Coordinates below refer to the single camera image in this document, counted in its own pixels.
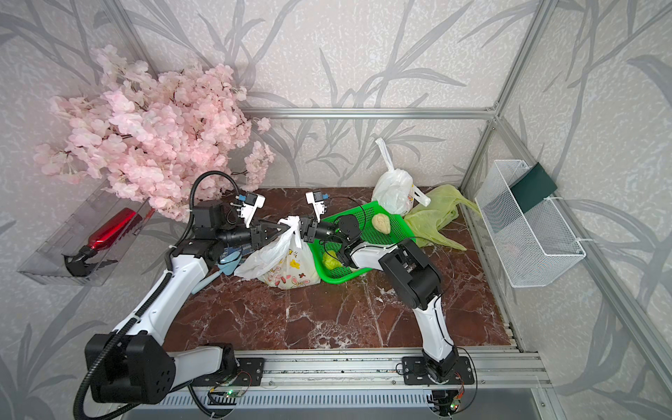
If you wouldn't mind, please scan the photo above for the clear acrylic wall shelf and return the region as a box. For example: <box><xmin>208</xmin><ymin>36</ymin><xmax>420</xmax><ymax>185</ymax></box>
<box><xmin>17</xmin><ymin>183</ymin><xmax>154</xmax><ymax>286</ymax></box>

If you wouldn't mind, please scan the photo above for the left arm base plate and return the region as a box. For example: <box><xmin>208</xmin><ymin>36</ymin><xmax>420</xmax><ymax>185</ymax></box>
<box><xmin>199</xmin><ymin>357</ymin><xmax>265</xmax><ymax>387</ymax></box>

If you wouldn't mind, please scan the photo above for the dark green card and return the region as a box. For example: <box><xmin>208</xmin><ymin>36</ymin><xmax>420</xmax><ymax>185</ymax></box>
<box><xmin>510</xmin><ymin>163</ymin><xmax>558</xmax><ymax>214</ymax></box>

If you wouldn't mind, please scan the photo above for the light blue toy trowel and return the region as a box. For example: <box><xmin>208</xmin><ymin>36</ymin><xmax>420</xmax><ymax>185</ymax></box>
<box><xmin>192</xmin><ymin>248</ymin><xmax>242</xmax><ymax>295</ymax></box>

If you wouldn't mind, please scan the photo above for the red spray bottle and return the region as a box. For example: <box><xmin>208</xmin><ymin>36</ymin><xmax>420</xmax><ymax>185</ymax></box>
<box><xmin>64</xmin><ymin>208</ymin><xmax>142</xmax><ymax>278</ymax></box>

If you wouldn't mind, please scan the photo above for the aluminium front rail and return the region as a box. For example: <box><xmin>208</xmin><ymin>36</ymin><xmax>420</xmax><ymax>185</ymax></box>
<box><xmin>236</xmin><ymin>346</ymin><xmax>551</xmax><ymax>391</ymax></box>

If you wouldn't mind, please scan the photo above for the pink cherry blossom tree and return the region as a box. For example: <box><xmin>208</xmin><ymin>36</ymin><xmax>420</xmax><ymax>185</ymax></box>
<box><xmin>33</xmin><ymin>45</ymin><xmax>275</xmax><ymax>222</ymax></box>

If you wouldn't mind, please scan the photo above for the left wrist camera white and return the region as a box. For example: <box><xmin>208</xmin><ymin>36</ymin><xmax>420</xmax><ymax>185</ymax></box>
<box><xmin>237</xmin><ymin>192</ymin><xmax>265</xmax><ymax>228</ymax></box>

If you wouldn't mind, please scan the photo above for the green pear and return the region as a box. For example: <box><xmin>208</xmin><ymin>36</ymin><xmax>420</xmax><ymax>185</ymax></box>
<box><xmin>322</xmin><ymin>250</ymin><xmax>343</xmax><ymax>271</ymax></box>

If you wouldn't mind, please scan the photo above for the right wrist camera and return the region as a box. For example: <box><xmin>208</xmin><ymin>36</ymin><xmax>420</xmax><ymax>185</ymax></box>
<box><xmin>306</xmin><ymin>191</ymin><xmax>329</xmax><ymax>222</ymax></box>

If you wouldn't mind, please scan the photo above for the green plastic basket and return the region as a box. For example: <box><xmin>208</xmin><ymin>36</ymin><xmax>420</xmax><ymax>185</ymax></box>
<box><xmin>309</xmin><ymin>201</ymin><xmax>414</xmax><ymax>285</ymax></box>

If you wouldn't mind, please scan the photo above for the light green plastic bag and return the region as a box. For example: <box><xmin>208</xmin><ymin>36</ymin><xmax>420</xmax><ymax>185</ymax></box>
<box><xmin>404</xmin><ymin>185</ymin><xmax>481</xmax><ymax>251</ymax></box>

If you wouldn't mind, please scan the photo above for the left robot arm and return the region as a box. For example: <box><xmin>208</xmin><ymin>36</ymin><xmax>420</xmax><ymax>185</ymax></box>
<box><xmin>73</xmin><ymin>171</ymin><xmax>290</xmax><ymax>419</ymax></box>

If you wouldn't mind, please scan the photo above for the beige pear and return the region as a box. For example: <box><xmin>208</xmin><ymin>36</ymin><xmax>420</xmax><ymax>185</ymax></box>
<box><xmin>371</xmin><ymin>213</ymin><xmax>391</xmax><ymax>235</ymax></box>

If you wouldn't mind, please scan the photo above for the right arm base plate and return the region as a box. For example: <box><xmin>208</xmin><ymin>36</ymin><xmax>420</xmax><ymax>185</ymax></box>
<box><xmin>402</xmin><ymin>356</ymin><xmax>476</xmax><ymax>385</ymax></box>

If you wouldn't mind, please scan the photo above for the white wire mesh basket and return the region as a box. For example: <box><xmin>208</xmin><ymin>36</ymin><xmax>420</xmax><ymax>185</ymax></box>
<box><xmin>475</xmin><ymin>159</ymin><xmax>586</xmax><ymax>289</ymax></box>

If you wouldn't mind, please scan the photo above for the white printed plastic bag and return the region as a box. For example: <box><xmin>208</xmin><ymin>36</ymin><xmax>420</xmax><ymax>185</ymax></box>
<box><xmin>372</xmin><ymin>138</ymin><xmax>432</xmax><ymax>216</ymax></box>

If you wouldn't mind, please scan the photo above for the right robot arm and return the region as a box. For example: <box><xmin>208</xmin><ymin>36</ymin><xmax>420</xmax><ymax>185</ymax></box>
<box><xmin>300</xmin><ymin>215</ymin><xmax>460</xmax><ymax>383</ymax></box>

